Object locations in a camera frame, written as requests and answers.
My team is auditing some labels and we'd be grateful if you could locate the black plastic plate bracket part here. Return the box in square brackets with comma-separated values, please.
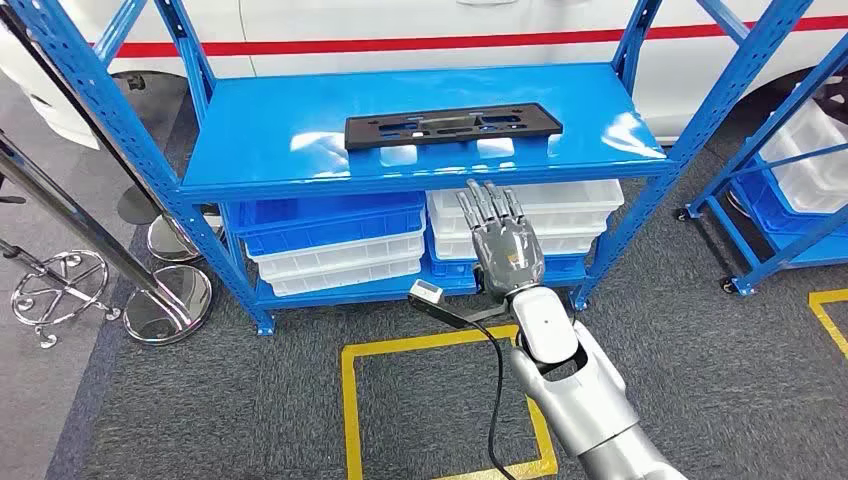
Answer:
[344, 102, 564, 152]

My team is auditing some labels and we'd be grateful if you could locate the blue wheeled shelf rack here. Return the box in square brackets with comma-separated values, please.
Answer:
[675, 39, 848, 297]

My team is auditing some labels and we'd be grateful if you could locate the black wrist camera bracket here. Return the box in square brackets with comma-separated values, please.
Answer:
[407, 294, 513, 331]

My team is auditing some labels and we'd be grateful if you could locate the blue metal shelf rack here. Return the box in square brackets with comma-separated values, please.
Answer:
[0, 0, 817, 337]

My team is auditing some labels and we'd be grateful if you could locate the thick black camera cable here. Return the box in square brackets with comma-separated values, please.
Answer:
[463, 316, 519, 480]

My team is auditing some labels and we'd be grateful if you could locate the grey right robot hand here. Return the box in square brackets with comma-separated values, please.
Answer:
[455, 178, 547, 299]

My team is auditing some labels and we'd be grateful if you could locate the white car with red stripe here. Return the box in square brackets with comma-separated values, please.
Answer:
[0, 0, 848, 151]

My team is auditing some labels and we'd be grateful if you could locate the black stool with chrome base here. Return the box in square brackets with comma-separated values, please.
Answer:
[0, 192, 123, 350]

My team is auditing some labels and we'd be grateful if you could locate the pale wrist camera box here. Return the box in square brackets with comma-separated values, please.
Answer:
[406, 278, 448, 309]

